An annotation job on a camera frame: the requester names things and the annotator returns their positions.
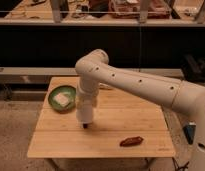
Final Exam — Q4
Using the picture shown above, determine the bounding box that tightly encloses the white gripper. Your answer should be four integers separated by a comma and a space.
76, 87, 99, 109

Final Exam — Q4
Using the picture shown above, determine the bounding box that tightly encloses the white ceramic cup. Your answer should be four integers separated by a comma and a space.
76, 106, 93, 124

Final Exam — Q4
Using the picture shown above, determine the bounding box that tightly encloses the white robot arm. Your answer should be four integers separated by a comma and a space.
75, 49, 205, 171

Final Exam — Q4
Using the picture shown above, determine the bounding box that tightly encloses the green plate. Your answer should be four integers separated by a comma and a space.
48, 85, 76, 112

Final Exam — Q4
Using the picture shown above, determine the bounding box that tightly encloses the white sponge block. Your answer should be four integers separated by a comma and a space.
53, 93, 70, 107

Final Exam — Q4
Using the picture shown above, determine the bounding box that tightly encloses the white milk carton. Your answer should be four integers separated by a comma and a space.
99, 83, 113, 90

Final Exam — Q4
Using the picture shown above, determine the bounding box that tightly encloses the wooden table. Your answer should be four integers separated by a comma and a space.
26, 76, 177, 171

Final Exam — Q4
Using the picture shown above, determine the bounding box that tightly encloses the dark red chili pepper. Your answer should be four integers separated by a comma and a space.
120, 136, 143, 147

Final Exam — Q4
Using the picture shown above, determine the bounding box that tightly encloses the long shelf bench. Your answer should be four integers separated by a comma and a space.
0, 0, 205, 84

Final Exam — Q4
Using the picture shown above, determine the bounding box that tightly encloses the black power box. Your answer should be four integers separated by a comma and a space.
183, 124, 196, 145

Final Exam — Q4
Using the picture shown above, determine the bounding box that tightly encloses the black cable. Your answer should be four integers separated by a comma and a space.
171, 158, 190, 171

